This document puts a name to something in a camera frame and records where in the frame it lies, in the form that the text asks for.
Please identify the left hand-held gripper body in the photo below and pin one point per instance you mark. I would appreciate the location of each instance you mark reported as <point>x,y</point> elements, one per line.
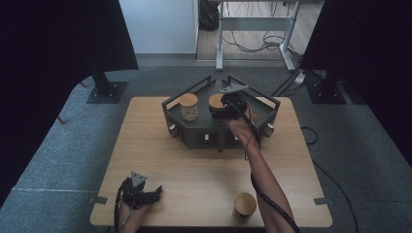
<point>136,194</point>

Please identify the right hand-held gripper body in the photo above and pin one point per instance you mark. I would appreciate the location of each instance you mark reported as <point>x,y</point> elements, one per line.
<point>236,98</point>

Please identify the dark jar with wooden lid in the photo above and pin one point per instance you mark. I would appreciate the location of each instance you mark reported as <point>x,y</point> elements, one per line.
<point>216,101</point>

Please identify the black sectioned tray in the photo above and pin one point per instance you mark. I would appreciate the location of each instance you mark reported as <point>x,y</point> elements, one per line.
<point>200,129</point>

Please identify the person's left hand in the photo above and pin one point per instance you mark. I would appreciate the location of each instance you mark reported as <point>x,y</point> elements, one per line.
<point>132,215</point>

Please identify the person's right hand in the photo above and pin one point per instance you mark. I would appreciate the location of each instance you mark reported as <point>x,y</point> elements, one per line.
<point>244,129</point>

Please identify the glass jar with pale contents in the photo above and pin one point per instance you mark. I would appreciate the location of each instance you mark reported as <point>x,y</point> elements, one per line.
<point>189,110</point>

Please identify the grey tape strip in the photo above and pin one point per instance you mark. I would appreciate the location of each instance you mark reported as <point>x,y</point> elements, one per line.
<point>323,201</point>
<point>98,200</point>

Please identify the white power strip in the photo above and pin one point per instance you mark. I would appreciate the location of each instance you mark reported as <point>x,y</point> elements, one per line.
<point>300,78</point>

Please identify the black bag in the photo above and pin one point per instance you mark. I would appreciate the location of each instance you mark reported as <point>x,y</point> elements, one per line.
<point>209,14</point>

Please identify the black stand base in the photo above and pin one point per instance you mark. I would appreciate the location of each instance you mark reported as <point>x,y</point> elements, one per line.
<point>325,90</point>
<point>107,92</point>

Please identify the black curtain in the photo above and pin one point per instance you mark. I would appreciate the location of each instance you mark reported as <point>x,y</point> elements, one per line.
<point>48,64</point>
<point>366,48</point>

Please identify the white desk frame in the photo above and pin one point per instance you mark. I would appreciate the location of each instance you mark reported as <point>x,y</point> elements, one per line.
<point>256,24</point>

